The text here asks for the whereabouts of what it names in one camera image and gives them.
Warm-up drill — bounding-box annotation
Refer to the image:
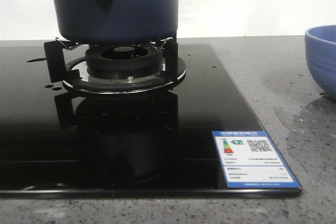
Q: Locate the light blue ribbed bowl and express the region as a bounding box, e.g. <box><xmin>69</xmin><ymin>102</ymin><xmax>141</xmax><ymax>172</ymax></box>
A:
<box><xmin>304</xmin><ymin>25</ymin><xmax>335</xmax><ymax>98</ymax></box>

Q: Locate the black pot support grate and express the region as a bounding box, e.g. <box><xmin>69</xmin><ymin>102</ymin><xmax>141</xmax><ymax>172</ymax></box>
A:
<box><xmin>44</xmin><ymin>37</ymin><xmax>186</xmax><ymax>96</ymax></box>

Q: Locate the dark blue cooking pot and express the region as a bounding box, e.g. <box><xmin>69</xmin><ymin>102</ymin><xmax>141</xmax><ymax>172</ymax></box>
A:
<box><xmin>54</xmin><ymin>0</ymin><xmax>179</xmax><ymax>45</ymax></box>

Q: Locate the black round gas burner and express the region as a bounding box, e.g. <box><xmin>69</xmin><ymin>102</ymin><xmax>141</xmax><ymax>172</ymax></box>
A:
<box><xmin>85</xmin><ymin>46</ymin><xmax>163</xmax><ymax>79</ymax></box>

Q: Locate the blue white energy label sticker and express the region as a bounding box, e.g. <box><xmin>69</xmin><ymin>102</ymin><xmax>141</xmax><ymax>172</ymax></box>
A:
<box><xmin>212</xmin><ymin>131</ymin><xmax>300</xmax><ymax>189</ymax></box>

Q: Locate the black glass gas cooktop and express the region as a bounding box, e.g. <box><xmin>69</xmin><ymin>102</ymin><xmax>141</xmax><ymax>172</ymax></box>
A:
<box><xmin>1</xmin><ymin>45</ymin><xmax>302</xmax><ymax>198</ymax></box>

